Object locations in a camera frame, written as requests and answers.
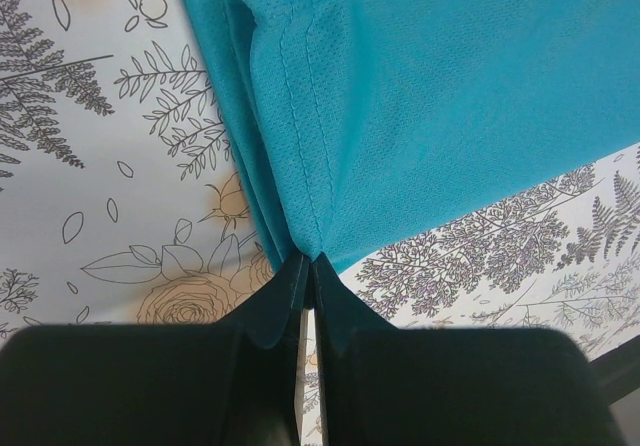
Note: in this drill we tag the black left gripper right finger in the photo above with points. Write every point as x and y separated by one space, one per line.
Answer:
384 385

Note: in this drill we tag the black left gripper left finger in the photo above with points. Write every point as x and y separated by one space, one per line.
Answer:
232 382

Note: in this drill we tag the teal t shirt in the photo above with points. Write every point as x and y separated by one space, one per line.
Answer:
356 124

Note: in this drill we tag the floral patterned table mat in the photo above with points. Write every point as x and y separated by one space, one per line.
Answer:
122 203

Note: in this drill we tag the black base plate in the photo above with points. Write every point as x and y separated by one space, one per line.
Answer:
618 371

